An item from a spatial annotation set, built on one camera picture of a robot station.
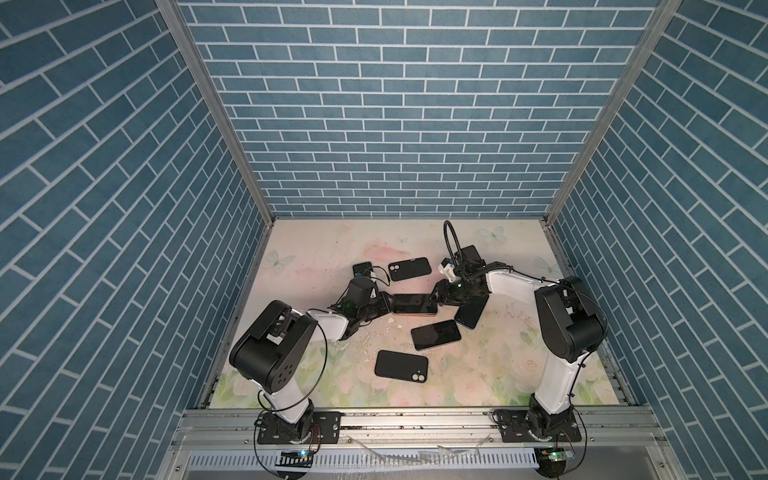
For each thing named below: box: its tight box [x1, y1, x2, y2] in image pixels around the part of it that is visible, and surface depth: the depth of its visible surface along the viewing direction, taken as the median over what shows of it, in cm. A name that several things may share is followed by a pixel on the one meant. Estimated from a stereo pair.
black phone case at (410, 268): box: [388, 257, 432, 282], surface depth 108 cm
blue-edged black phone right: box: [454, 294, 490, 330], surface depth 96 cm
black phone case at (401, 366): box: [374, 350, 429, 383], surface depth 86 cm
